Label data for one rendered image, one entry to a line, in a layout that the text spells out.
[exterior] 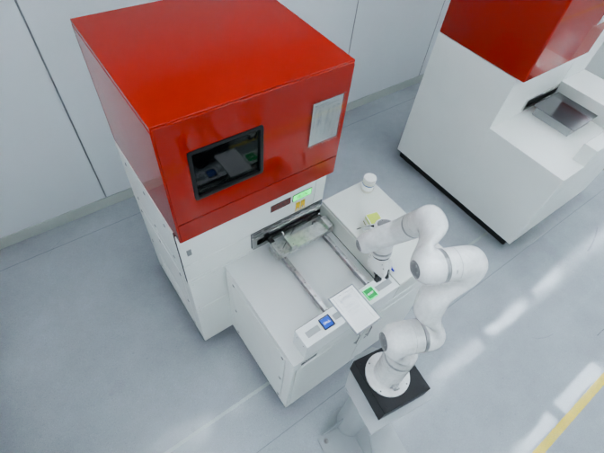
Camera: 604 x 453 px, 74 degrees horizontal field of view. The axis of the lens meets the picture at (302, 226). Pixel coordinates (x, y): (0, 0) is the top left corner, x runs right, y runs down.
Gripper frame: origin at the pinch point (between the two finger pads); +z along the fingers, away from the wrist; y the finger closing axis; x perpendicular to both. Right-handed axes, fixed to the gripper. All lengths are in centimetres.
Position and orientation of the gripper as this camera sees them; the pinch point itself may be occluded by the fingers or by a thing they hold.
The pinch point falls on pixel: (377, 277)
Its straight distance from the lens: 179.9
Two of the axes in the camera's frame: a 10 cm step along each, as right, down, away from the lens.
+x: 8.1, -4.2, 4.1
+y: 5.8, 5.3, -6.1
